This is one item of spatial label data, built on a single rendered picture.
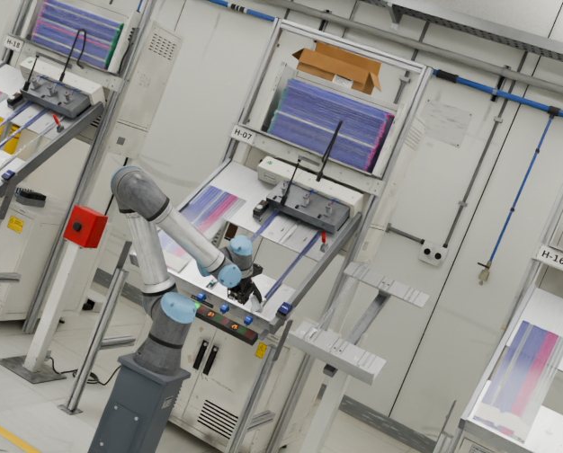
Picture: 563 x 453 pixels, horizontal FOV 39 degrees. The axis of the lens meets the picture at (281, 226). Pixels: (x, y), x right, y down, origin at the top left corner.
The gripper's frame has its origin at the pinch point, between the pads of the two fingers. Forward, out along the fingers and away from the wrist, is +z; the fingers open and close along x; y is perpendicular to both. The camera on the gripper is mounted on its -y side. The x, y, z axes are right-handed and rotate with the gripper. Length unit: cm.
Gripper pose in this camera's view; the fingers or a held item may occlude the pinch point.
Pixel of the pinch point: (247, 304)
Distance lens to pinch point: 295.3
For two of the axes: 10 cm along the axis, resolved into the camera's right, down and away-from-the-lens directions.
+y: -5.3, 6.0, -6.0
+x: 8.5, 3.7, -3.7
